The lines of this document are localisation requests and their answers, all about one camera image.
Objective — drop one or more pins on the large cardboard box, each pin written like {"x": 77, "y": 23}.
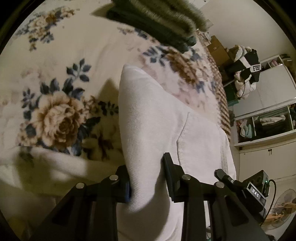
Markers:
{"x": 217, "y": 49}

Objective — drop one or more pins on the standing fan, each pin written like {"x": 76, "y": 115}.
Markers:
{"x": 284, "y": 208}

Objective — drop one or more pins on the white clothes pile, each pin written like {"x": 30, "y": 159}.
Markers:
{"x": 241, "y": 87}

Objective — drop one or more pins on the black and white jacket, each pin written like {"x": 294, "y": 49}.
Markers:
{"x": 249, "y": 61}

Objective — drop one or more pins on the dark green folded clothes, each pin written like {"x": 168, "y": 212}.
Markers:
{"x": 161, "y": 25}

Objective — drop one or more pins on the floral bed sheet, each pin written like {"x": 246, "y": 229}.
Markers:
{"x": 69, "y": 58}

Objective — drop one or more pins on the teal folded clothes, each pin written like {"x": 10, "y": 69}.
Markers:
{"x": 246, "y": 131}

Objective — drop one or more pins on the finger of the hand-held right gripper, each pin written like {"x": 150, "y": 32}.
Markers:
{"x": 223, "y": 176}

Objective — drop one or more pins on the brown checkered blanket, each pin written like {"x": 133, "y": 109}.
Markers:
{"x": 225, "y": 104}

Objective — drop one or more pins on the white pants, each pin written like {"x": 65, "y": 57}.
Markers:
{"x": 150, "y": 127}

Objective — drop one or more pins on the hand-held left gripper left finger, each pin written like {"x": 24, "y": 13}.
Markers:
{"x": 128, "y": 192}

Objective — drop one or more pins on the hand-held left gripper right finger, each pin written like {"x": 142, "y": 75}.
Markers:
{"x": 171, "y": 183}

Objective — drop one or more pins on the white wardrobe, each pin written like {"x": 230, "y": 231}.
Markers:
{"x": 272, "y": 88}

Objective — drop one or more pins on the green storage box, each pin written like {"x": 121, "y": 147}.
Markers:
{"x": 230, "y": 92}

